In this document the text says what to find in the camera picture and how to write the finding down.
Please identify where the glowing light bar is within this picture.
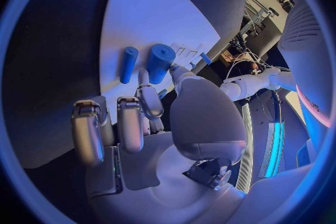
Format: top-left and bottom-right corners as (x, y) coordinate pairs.
(264, 122), (287, 179)

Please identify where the white task board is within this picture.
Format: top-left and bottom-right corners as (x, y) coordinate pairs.
(99, 0), (222, 125)

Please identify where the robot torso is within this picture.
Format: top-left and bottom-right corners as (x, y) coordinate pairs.
(234, 2), (335, 194)

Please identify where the workshop equipment rack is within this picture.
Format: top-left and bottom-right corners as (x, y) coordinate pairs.
(242, 0), (296, 59)

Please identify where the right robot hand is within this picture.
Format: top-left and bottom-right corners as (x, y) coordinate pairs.
(71, 64), (249, 224)

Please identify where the white cable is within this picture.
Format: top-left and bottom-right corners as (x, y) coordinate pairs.
(226, 52), (291, 82)

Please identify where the thick blue cylinder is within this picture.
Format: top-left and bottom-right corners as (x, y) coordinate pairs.
(146, 43), (176, 85)

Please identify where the small blue peg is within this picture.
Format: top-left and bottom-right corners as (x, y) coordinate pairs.
(200, 52), (213, 66)

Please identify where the slim blue cylinder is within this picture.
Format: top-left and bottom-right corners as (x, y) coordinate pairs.
(119, 46), (139, 85)

